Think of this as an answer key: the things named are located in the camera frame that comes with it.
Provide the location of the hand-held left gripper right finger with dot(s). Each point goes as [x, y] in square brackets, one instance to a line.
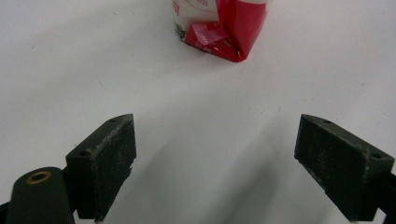
[339, 168]

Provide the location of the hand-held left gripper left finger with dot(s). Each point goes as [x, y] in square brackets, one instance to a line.
[102, 168]

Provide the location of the red and white snack packet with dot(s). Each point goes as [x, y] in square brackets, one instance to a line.
[239, 28]

